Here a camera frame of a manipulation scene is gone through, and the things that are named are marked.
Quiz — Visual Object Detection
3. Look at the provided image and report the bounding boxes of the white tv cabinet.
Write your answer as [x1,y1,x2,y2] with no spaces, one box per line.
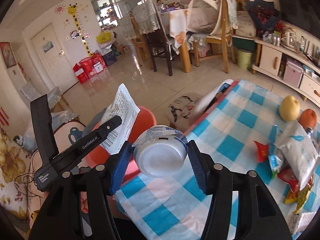
[252,38,319,106]

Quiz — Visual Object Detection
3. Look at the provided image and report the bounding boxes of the yellow pear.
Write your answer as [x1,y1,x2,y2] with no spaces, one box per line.
[279,95,300,122]

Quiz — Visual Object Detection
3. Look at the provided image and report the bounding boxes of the floral sofa cover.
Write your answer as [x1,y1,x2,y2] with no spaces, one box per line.
[0,129,31,220]

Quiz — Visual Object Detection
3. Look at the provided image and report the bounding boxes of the dining table with cloth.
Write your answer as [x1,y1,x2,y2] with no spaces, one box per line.
[159,9,192,73]

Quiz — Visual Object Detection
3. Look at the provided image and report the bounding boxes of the pink plastic basin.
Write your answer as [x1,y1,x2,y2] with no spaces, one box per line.
[82,106,157,181]

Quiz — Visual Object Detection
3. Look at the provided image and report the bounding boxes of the red snack wrapper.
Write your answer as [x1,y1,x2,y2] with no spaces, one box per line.
[254,141,269,163]

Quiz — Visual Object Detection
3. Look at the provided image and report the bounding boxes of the red gift boxes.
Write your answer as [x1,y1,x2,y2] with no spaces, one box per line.
[73,52,106,83]

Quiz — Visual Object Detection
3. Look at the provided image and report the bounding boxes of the yellow plastic bag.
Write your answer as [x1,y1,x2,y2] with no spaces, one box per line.
[96,31,113,44]

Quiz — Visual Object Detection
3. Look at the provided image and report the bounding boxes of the giraffe height wall sticker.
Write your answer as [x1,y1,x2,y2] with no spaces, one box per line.
[67,3,93,57]

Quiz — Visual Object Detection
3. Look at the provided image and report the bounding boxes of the white plastic cup container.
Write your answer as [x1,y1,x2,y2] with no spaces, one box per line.
[132,125,188,178]

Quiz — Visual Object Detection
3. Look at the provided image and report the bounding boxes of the electric kettle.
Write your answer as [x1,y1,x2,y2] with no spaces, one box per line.
[281,27,297,51]

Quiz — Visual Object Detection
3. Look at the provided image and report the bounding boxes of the wooden chair with cover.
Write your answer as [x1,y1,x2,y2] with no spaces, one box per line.
[187,0,238,73]

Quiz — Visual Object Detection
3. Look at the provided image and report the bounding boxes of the green waste bin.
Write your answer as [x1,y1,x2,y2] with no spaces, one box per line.
[237,48,253,70]

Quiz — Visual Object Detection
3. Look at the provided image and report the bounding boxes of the cat print stool cushion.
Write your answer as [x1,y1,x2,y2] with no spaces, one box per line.
[164,92,203,132]

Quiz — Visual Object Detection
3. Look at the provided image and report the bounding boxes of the blue checkered tablecloth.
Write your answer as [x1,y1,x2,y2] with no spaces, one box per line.
[116,80,296,239]

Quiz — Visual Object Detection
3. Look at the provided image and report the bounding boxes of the white door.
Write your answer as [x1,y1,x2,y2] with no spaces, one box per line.
[31,24,77,93]

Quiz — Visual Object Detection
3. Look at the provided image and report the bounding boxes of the orange red apple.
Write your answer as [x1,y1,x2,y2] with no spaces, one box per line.
[298,108,317,130]

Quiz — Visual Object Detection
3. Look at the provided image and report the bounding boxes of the pink storage box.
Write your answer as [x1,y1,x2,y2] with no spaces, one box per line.
[283,57,303,88]

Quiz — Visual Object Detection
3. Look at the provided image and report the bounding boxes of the dark wooden chair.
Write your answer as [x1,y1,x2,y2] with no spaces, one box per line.
[132,0,172,76]

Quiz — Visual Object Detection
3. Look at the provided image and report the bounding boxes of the white tissue pack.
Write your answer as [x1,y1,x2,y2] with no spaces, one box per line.
[274,120,319,190]

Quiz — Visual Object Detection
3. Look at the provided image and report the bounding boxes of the dark flower bouquet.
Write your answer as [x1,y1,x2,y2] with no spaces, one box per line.
[245,0,281,32]

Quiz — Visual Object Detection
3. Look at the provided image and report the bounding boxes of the silver carton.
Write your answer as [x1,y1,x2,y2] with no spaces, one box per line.
[287,212,316,235]

